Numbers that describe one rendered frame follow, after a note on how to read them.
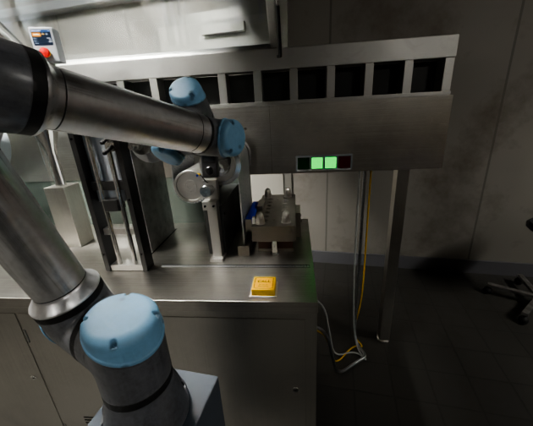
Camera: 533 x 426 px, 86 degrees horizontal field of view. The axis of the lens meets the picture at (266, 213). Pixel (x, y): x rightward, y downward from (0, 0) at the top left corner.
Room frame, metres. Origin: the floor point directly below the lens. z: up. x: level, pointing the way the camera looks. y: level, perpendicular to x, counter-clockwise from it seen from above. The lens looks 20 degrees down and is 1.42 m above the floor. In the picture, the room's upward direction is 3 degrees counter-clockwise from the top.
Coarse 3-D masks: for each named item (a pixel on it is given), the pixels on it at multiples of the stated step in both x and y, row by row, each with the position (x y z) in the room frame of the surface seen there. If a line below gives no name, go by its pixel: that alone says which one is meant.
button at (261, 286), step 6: (258, 282) 0.75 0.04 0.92; (264, 282) 0.75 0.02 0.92; (270, 282) 0.75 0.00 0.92; (252, 288) 0.72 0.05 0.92; (258, 288) 0.72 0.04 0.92; (264, 288) 0.72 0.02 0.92; (270, 288) 0.72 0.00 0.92; (252, 294) 0.72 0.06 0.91; (258, 294) 0.71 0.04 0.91; (264, 294) 0.71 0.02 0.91; (270, 294) 0.71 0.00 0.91
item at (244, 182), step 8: (248, 168) 1.20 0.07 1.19; (248, 176) 1.19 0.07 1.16; (240, 184) 1.01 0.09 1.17; (248, 184) 1.17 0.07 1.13; (240, 192) 1.00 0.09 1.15; (248, 192) 1.16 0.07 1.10; (240, 200) 0.99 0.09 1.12; (248, 200) 1.14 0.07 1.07; (240, 208) 0.99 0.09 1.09; (248, 208) 1.13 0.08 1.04
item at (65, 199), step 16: (48, 144) 1.16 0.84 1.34; (48, 160) 1.16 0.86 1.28; (48, 192) 1.14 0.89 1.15; (64, 192) 1.13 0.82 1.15; (80, 192) 1.22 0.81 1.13; (64, 208) 1.14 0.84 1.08; (80, 208) 1.19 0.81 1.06; (64, 224) 1.14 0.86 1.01; (80, 224) 1.17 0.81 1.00; (64, 240) 1.14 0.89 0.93; (80, 240) 1.14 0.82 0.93
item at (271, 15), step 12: (276, 0) 1.17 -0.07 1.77; (276, 12) 1.19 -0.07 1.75; (276, 24) 1.26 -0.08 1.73; (12, 36) 1.35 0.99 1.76; (276, 36) 1.29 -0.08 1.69; (240, 48) 1.35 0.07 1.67; (252, 48) 1.34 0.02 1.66; (264, 48) 1.33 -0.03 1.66; (96, 60) 1.42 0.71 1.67; (108, 60) 1.41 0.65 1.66; (120, 60) 1.40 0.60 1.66
